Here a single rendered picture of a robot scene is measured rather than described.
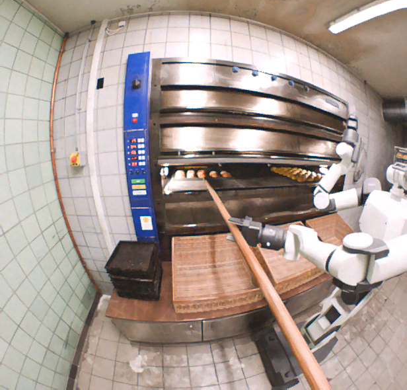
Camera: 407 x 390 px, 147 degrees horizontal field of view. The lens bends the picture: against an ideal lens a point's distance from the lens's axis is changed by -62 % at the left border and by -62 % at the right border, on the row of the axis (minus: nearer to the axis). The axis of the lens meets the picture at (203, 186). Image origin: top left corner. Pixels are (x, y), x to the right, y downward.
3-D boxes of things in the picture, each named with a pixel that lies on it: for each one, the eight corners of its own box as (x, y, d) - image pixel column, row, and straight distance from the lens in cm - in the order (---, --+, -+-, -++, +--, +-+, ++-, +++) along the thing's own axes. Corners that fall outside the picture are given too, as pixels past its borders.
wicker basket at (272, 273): (244, 256, 143) (248, 229, 127) (293, 244, 172) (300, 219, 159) (269, 299, 116) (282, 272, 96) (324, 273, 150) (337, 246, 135)
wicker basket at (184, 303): (174, 263, 135) (171, 236, 118) (240, 256, 142) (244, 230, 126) (174, 314, 105) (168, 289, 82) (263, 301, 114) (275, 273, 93)
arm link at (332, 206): (318, 212, 95) (355, 204, 95) (316, 218, 82) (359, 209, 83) (314, 192, 93) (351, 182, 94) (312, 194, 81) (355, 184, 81)
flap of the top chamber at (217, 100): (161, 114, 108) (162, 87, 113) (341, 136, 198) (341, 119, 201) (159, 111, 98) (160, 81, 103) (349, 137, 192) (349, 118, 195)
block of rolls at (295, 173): (269, 170, 209) (269, 166, 209) (296, 170, 238) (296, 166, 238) (300, 182, 162) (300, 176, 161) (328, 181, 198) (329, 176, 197)
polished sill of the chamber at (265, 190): (164, 195, 112) (163, 190, 111) (336, 186, 201) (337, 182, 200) (162, 199, 107) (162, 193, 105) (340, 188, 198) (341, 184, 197)
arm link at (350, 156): (346, 144, 96) (341, 163, 92) (337, 133, 88) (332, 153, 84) (364, 145, 91) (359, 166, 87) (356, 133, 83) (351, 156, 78)
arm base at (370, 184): (358, 204, 98) (375, 198, 101) (365, 221, 89) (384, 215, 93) (357, 181, 88) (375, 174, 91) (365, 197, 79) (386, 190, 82)
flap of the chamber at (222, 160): (158, 164, 86) (162, 166, 106) (354, 167, 187) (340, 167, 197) (158, 159, 86) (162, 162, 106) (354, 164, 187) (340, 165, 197)
